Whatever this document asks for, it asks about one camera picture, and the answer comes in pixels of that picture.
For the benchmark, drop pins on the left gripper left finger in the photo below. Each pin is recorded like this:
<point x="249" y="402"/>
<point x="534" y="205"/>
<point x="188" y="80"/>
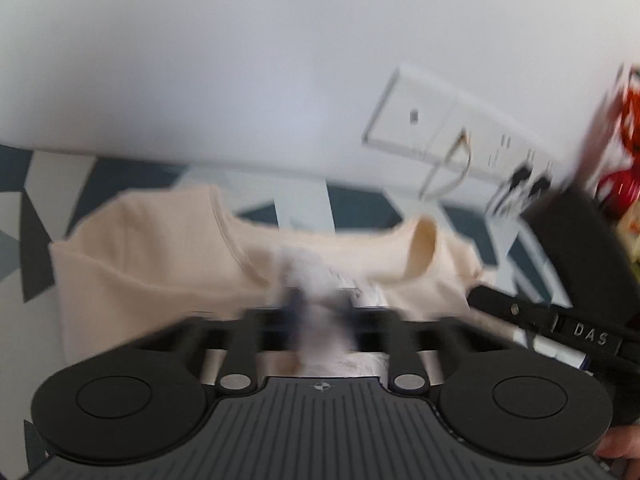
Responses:
<point x="265" y="329"/>

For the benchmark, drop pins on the black plug left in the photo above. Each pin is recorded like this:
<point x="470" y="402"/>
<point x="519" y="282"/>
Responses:
<point x="520" y="176"/>

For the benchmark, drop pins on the white wall socket panel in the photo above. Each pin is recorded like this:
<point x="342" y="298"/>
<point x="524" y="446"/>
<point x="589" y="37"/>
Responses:
<point x="456" y="136"/>

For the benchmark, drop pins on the black bedside cabinet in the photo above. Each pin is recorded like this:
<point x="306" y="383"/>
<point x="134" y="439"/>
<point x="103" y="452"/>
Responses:
<point x="586" y="254"/>

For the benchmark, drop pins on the black plug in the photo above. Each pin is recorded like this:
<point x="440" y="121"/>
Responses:
<point x="520" y="176"/>
<point x="533" y="192"/>

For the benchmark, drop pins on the person right hand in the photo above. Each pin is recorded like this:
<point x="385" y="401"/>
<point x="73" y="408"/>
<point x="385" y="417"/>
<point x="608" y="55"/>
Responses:
<point x="623" y="442"/>

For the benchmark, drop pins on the black plug right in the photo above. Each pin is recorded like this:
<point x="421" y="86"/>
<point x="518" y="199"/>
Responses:
<point x="533" y="192"/>

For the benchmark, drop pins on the red items on cabinet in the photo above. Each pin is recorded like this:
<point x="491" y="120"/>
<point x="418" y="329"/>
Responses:
<point x="615" y="182"/>

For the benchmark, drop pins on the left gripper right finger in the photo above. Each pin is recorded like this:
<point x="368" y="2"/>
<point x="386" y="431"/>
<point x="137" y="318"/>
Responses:
<point x="384" y="331"/>

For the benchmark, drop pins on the cream knit cardigan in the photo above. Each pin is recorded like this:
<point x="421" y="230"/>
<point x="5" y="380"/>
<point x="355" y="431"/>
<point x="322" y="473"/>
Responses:
<point x="147" y="258"/>

